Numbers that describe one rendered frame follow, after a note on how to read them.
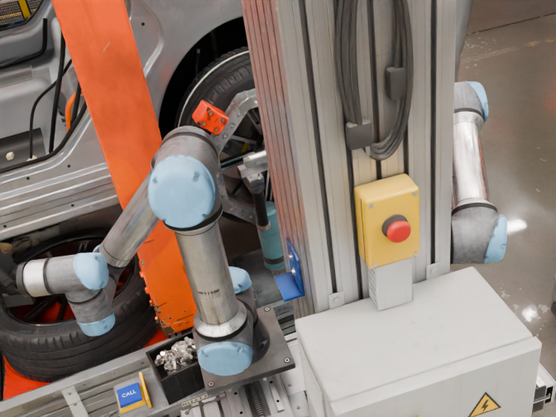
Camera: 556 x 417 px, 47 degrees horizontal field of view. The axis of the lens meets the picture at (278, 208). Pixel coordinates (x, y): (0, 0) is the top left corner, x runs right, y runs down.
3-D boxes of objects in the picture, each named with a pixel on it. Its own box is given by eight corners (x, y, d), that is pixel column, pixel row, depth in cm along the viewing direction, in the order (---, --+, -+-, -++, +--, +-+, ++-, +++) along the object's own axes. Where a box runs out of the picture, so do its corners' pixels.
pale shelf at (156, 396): (239, 343, 215) (237, 337, 214) (256, 379, 202) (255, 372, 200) (115, 391, 206) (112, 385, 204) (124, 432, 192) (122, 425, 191)
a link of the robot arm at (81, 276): (106, 299, 128) (93, 267, 123) (53, 305, 129) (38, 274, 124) (113, 273, 135) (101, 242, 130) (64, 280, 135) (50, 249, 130)
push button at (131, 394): (139, 385, 201) (137, 381, 200) (143, 402, 196) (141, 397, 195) (117, 394, 200) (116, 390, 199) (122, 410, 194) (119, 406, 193)
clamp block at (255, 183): (256, 176, 210) (254, 163, 207) (266, 189, 203) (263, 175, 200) (242, 181, 209) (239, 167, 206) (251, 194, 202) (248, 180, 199)
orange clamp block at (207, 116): (222, 110, 216) (201, 98, 211) (230, 119, 210) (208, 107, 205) (212, 127, 218) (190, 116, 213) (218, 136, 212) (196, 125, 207)
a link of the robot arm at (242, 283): (258, 297, 160) (249, 256, 152) (257, 336, 149) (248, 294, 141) (211, 302, 161) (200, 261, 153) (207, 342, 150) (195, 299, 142)
